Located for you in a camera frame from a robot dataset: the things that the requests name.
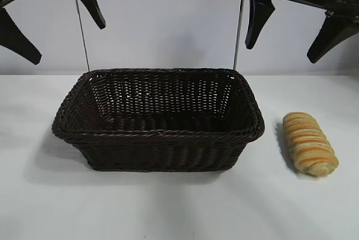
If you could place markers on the thin metal rod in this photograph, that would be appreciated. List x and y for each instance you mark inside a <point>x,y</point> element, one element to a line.
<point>238,35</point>
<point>83,38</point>

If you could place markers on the dark brown wicker basket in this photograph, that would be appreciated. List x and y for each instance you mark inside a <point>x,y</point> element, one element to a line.
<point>157,144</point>

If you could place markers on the long striped bread loaf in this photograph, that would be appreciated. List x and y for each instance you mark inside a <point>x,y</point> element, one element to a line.
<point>308,144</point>

